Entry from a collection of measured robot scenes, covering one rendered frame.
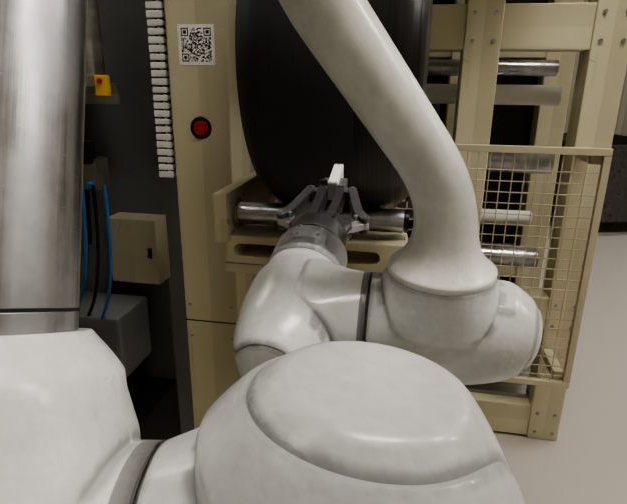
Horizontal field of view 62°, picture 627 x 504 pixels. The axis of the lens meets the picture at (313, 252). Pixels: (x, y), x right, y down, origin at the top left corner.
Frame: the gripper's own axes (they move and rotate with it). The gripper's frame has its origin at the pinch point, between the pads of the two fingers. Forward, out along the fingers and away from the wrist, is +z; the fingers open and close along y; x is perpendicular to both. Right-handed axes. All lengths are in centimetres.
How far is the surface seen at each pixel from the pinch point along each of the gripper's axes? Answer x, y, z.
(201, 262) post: 29.8, 33.3, 17.3
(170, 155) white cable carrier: 7.4, 39.5, 24.5
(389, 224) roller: 14.8, -8.1, 13.4
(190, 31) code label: -16.5, 32.9, 29.8
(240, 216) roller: 15.0, 21.3, 13.4
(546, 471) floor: 114, -60, 37
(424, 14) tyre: -21.7, -11.7, 13.9
